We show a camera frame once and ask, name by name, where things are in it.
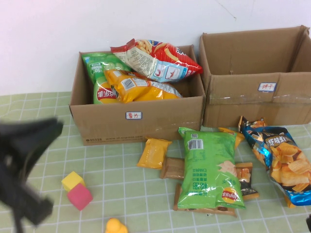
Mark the dark orange snack packet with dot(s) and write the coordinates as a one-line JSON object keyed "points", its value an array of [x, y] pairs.
{"points": [[244, 123]]}

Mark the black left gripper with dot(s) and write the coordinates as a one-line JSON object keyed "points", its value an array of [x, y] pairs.
{"points": [[12, 145]]}

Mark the green chips bag with barcode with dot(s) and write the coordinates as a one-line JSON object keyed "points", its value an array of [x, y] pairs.
{"points": [[209, 170]]}

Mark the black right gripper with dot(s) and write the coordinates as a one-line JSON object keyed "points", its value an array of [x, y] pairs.
{"points": [[309, 223]]}

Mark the tan biscuit packet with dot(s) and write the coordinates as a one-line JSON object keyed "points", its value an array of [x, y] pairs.
{"points": [[177, 196]]}

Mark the large taped cardboard box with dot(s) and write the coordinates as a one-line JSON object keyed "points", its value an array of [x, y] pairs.
{"points": [[243, 106]]}

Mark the yellow biscuit packet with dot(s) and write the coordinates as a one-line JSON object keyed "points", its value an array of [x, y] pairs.
{"points": [[153, 153]]}

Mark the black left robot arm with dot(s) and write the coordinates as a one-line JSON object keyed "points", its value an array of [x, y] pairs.
{"points": [[24, 204]]}

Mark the green checkered tablecloth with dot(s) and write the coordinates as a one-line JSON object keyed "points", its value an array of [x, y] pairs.
{"points": [[109, 182]]}

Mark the cardboard box with express print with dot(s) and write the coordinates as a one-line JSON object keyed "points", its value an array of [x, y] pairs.
{"points": [[158, 121]]}

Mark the small orange snack packet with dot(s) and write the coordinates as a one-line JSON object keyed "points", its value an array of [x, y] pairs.
{"points": [[289, 202]]}

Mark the yellow chips bag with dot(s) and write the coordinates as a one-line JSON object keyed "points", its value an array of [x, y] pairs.
{"points": [[145, 92]]}

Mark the blue shrimp chips bag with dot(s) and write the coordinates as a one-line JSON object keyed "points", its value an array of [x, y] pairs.
{"points": [[286, 165]]}

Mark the yellow foam cube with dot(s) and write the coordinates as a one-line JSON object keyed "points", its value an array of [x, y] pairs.
{"points": [[71, 179]]}

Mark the green cucumber chips bag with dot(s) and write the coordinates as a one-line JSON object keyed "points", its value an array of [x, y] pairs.
{"points": [[97, 65]]}

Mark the yellow rubber duck toy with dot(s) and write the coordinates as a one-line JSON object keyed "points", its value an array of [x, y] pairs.
{"points": [[115, 227]]}

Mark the pink foam cube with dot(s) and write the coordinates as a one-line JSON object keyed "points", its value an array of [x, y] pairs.
{"points": [[79, 196]]}

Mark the brown biscuit packet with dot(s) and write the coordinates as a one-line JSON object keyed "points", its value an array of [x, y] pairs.
{"points": [[172, 168]]}

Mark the red shrimp sticks bag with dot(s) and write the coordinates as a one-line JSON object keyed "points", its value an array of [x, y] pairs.
{"points": [[158, 65]]}

